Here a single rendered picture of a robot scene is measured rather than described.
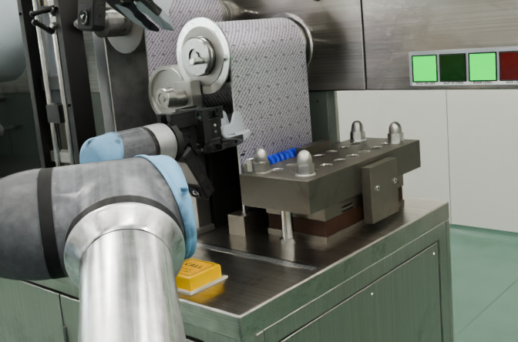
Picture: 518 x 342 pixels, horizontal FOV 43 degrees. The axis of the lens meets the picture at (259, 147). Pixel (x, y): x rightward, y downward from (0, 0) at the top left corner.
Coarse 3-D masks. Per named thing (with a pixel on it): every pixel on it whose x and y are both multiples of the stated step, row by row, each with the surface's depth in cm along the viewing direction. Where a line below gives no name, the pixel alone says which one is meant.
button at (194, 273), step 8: (184, 264) 108; (192, 264) 108; (200, 264) 108; (208, 264) 107; (216, 264) 107; (184, 272) 105; (192, 272) 105; (200, 272) 104; (208, 272) 105; (216, 272) 106; (176, 280) 104; (184, 280) 103; (192, 280) 103; (200, 280) 104; (208, 280) 105; (184, 288) 103; (192, 288) 103
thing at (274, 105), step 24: (264, 72) 133; (288, 72) 139; (240, 96) 128; (264, 96) 133; (288, 96) 139; (264, 120) 134; (288, 120) 140; (240, 144) 129; (264, 144) 134; (288, 144) 140; (240, 168) 129
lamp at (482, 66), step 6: (474, 54) 126; (480, 54) 126; (486, 54) 125; (492, 54) 124; (474, 60) 127; (480, 60) 126; (486, 60) 125; (492, 60) 124; (474, 66) 127; (480, 66) 126; (486, 66) 125; (492, 66) 125; (474, 72) 127; (480, 72) 126; (486, 72) 126; (492, 72) 125; (474, 78) 127; (480, 78) 127; (486, 78) 126; (492, 78) 125
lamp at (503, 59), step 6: (504, 54) 123; (510, 54) 122; (516, 54) 121; (504, 60) 123; (510, 60) 122; (516, 60) 121; (504, 66) 123; (510, 66) 122; (516, 66) 122; (504, 72) 123; (510, 72) 123; (516, 72) 122; (504, 78) 124; (510, 78) 123; (516, 78) 122
